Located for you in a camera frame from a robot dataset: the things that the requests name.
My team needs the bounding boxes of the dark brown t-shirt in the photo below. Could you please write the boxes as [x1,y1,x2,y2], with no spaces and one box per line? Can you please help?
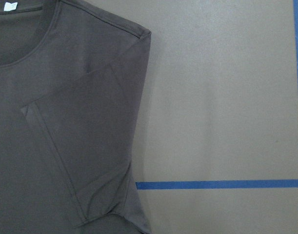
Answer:
[0,0,151,234]

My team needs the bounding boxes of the blue tape strip crosswise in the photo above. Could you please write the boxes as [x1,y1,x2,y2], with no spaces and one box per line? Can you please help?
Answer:
[136,179,298,190]

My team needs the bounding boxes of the white neck label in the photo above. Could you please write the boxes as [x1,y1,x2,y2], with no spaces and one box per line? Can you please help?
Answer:
[3,1,18,12]

